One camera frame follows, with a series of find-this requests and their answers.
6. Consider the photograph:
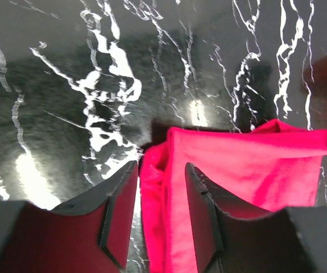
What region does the crimson red t-shirt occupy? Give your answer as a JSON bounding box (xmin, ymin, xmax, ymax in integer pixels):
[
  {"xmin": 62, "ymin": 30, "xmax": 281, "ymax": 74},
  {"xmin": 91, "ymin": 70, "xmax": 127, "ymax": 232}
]
[{"xmin": 140, "ymin": 119, "xmax": 327, "ymax": 272}]

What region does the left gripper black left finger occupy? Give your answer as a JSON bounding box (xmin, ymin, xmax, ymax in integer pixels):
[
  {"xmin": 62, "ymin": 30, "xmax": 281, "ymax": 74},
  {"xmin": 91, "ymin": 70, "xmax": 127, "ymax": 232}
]
[{"xmin": 0, "ymin": 161, "xmax": 138, "ymax": 272}]

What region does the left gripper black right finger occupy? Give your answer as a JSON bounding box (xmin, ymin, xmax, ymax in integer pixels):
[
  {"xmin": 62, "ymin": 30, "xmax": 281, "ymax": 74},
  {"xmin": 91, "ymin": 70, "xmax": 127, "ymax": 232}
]
[{"xmin": 185, "ymin": 163, "xmax": 316, "ymax": 272}]

